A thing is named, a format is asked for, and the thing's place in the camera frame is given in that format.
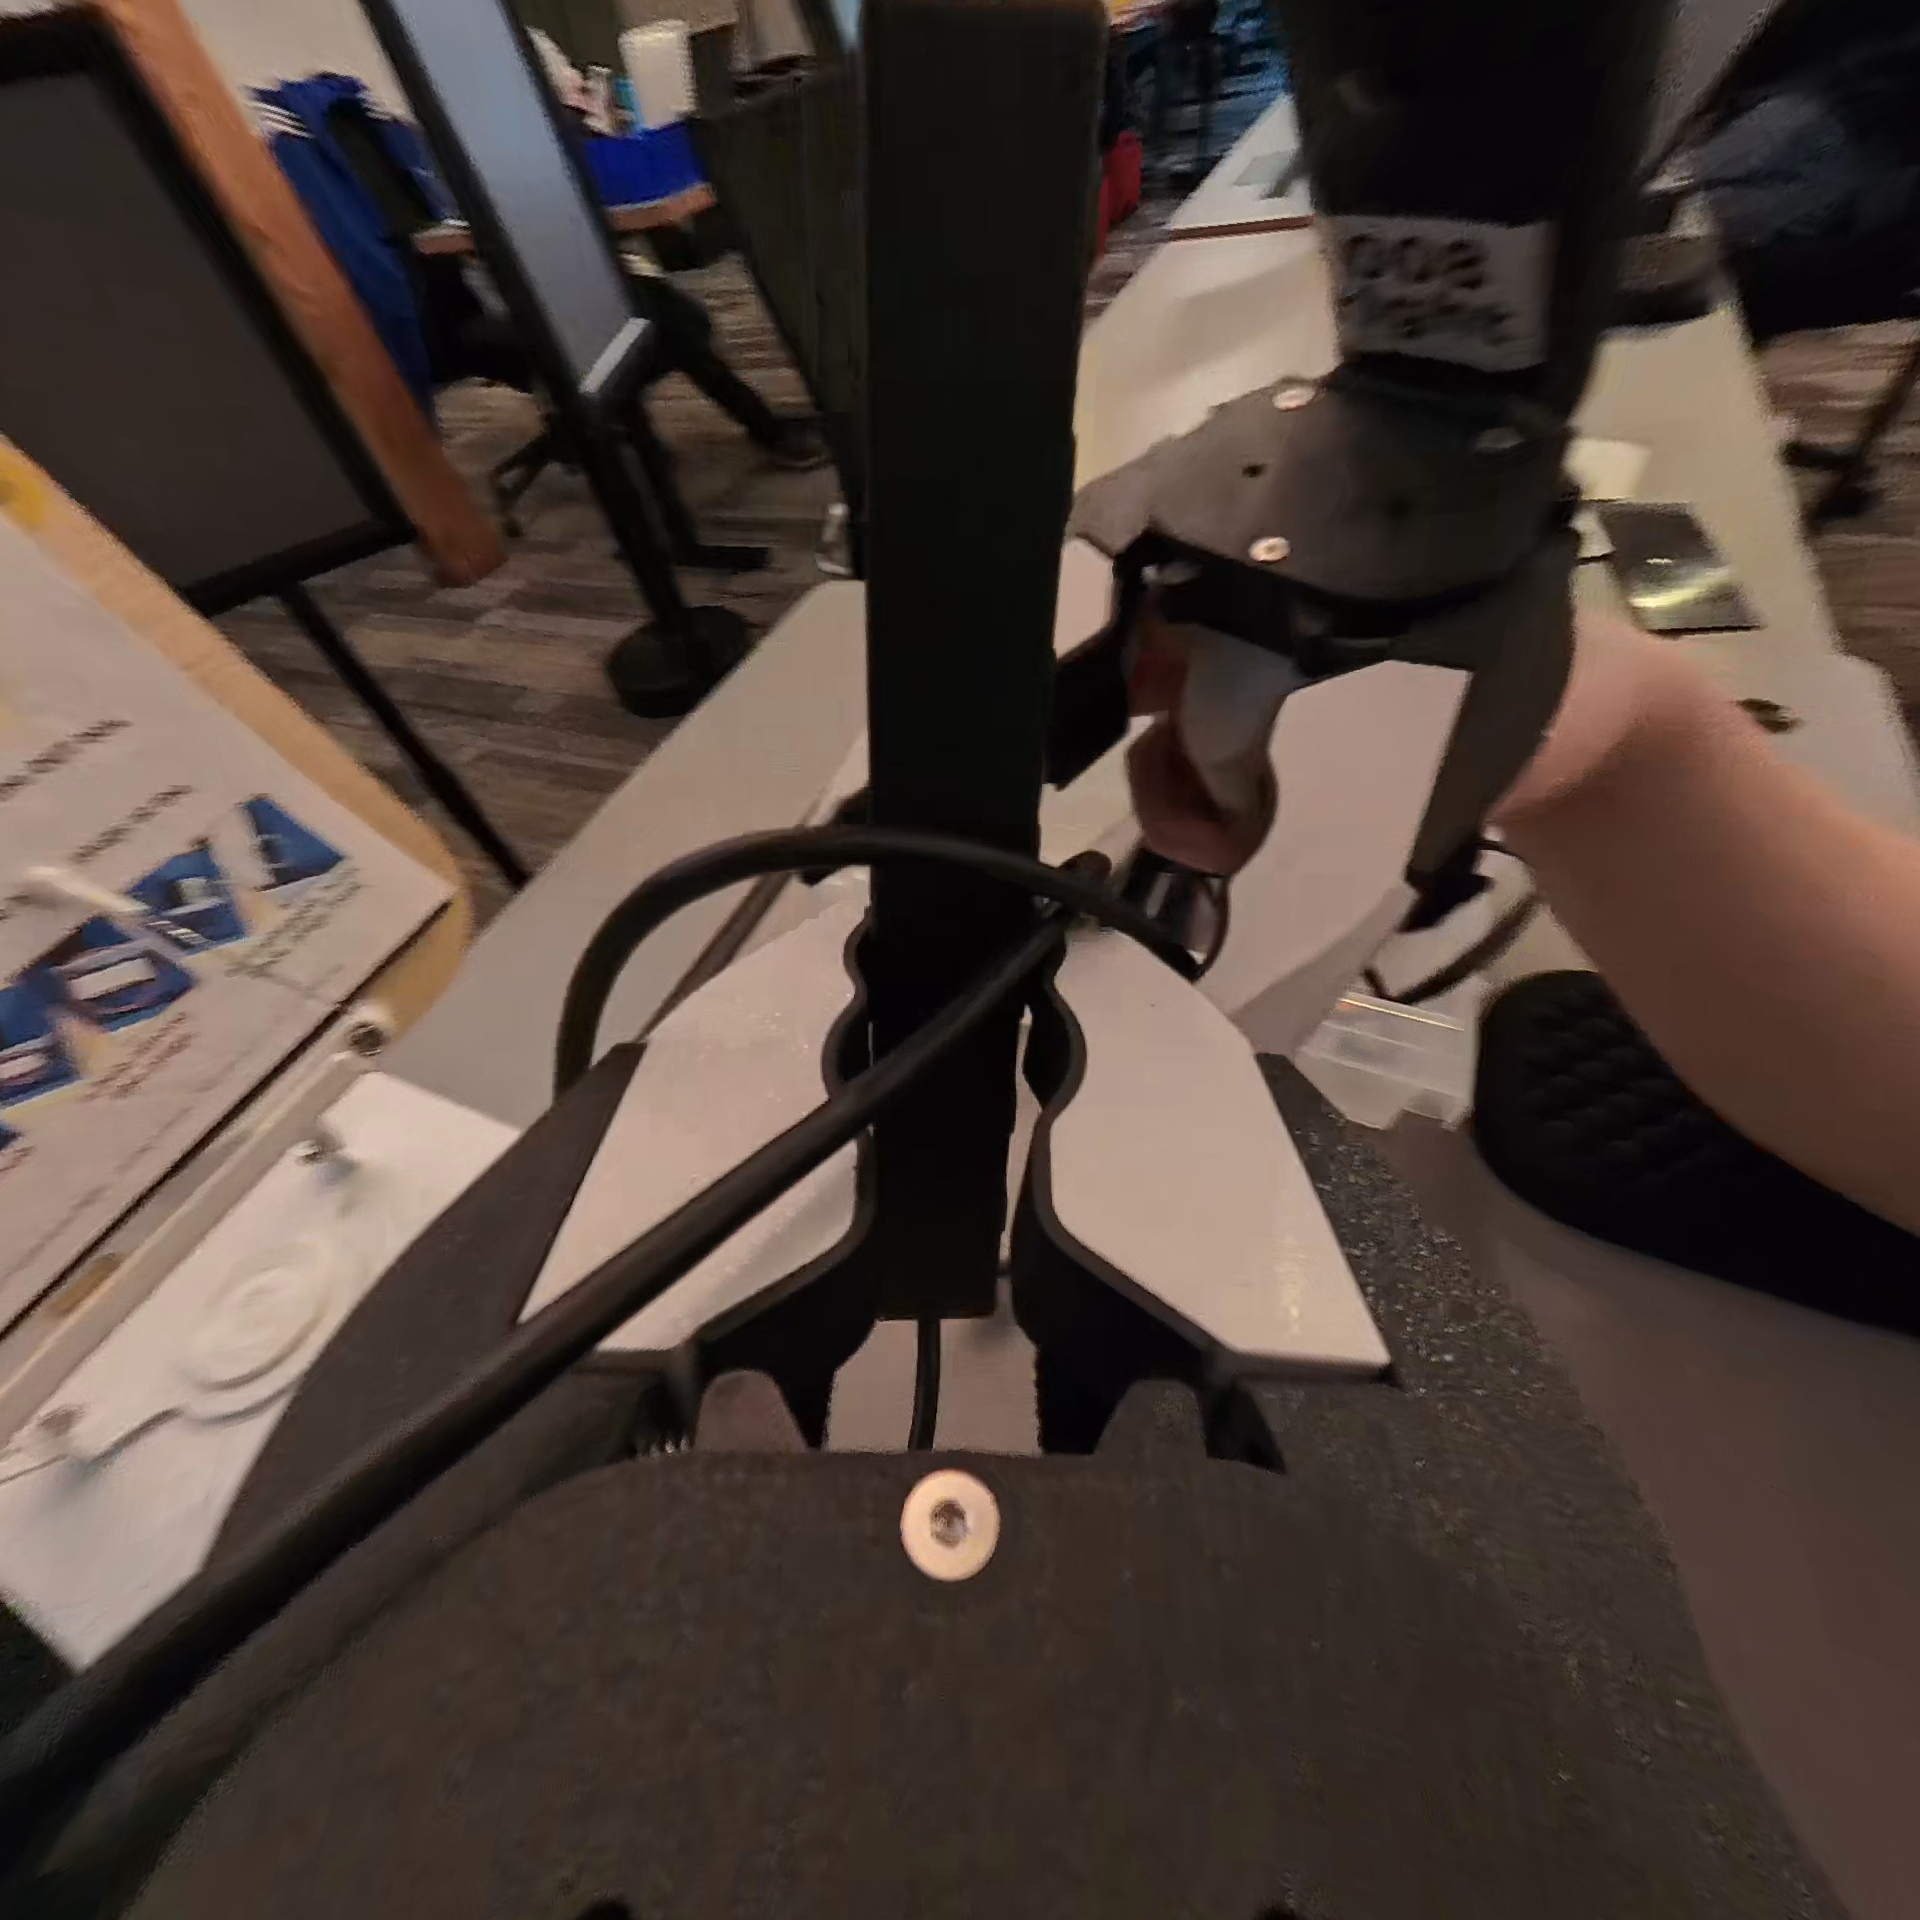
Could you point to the dark flat desk plate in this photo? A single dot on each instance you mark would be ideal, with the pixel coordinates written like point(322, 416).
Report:
point(1680, 563)

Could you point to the red storage bin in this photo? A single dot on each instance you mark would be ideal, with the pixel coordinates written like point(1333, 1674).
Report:
point(1122, 184)

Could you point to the white stand base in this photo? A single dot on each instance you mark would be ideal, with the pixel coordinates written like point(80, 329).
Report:
point(417, 1141)

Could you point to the wooden sheet board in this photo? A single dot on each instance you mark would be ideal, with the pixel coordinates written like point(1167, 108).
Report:
point(343, 776)

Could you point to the person's right hand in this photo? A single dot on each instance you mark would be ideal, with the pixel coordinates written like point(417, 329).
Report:
point(1187, 820)

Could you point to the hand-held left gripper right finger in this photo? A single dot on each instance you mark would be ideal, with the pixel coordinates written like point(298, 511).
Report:
point(1198, 1201)

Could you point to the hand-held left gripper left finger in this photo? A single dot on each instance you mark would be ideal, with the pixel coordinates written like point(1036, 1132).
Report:
point(705, 1109)

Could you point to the short black usb hub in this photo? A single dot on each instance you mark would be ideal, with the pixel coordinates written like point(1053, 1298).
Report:
point(979, 448)

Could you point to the black mesh wrist pad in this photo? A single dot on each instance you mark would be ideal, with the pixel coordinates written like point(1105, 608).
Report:
point(1588, 1109)

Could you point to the blue jacket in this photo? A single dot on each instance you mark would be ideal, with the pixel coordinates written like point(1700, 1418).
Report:
point(329, 167)

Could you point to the blue storage bin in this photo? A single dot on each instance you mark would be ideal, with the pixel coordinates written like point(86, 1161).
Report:
point(648, 167)

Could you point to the brown wooden desk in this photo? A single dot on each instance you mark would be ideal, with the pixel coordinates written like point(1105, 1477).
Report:
point(343, 377)

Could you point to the black office chair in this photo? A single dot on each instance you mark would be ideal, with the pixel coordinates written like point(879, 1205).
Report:
point(798, 298)
point(1799, 227)

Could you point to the person's right forearm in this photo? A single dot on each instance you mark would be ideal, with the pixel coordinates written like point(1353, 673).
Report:
point(1726, 896)

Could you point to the printed instruction sheet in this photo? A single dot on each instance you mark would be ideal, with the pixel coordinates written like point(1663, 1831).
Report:
point(149, 837)

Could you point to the black computer monitor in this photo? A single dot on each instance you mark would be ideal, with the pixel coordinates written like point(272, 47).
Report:
point(149, 329)

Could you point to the clear plastic bin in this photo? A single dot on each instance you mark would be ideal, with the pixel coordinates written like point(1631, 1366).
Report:
point(1398, 1050)

